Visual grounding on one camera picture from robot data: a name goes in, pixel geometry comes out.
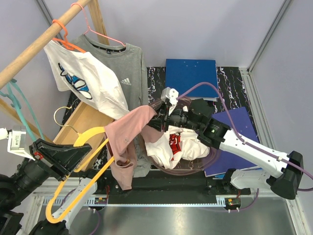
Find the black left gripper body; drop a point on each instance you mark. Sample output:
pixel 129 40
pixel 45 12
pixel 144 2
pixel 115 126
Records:
pixel 56 163

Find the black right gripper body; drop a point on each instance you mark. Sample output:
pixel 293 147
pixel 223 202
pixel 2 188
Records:
pixel 168 116

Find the white t shirt red print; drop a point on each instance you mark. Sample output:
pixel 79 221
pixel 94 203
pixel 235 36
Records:
pixel 173 144

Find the pink t shirt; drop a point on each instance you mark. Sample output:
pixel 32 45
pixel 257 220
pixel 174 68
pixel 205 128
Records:
pixel 127 137

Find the white t shirt blue graphic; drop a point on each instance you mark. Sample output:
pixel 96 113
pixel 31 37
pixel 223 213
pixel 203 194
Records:
pixel 88 78

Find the orange plastic hanger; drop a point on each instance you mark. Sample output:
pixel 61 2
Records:
pixel 65 42

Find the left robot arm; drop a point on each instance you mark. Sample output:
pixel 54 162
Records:
pixel 30 200

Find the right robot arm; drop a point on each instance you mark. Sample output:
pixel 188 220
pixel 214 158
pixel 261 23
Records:
pixel 278 171

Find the grey adidas t shirt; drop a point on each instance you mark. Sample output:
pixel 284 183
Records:
pixel 128 65

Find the blue folder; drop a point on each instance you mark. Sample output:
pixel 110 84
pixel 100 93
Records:
pixel 182 74

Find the wooden box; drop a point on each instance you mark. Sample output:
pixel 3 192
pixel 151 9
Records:
pixel 82 119

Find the clear pink plastic basin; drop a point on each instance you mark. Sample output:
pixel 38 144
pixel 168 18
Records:
pixel 186 165

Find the purple folder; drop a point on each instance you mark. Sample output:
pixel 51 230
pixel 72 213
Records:
pixel 231 152

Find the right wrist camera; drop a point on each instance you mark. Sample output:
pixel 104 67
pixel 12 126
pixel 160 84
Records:
pixel 170 94

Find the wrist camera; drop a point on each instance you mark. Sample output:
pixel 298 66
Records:
pixel 16 141
pixel 170 94

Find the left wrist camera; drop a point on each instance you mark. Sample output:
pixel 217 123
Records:
pixel 16 141

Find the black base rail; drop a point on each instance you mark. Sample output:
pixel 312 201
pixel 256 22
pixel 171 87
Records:
pixel 158 189

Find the wooden clothes rail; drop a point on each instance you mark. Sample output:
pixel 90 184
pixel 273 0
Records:
pixel 32 50

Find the wooden rack frame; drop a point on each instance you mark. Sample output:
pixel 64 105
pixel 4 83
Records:
pixel 9 111

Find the pink wire hanger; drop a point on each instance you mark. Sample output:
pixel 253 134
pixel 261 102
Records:
pixel 102 34

